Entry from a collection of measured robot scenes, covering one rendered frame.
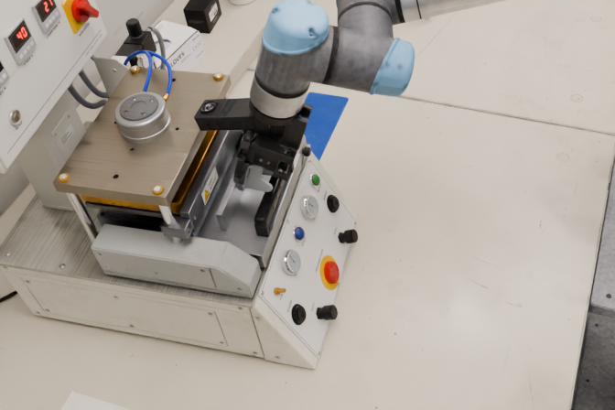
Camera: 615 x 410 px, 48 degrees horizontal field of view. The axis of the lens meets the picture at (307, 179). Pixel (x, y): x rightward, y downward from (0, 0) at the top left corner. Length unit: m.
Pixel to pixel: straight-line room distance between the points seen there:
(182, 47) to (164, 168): 0.69
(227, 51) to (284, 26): 0.91
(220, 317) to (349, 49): 0.48
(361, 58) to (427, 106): 0.73
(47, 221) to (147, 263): 0.27
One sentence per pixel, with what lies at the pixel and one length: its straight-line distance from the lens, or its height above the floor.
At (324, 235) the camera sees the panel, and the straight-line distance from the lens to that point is 1.25.
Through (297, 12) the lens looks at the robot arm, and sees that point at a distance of 0.87.
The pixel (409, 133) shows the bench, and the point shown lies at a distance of 1.53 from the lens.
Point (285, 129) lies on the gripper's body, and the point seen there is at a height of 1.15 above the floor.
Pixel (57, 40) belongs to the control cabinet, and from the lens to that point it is 1.12.
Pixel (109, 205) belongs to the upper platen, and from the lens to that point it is 1.12.
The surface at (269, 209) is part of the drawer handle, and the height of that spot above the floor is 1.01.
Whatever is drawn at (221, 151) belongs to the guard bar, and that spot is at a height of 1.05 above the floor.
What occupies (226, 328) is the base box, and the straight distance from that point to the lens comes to 1.15.
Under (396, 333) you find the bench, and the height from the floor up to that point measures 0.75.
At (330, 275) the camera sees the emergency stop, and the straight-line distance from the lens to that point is 1.23.
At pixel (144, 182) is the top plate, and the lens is 1.01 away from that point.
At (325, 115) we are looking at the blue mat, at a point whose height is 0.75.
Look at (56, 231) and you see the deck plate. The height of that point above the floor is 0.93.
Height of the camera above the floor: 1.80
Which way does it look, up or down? 46 degrees down
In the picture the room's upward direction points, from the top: 9 degrees counter-clockwise
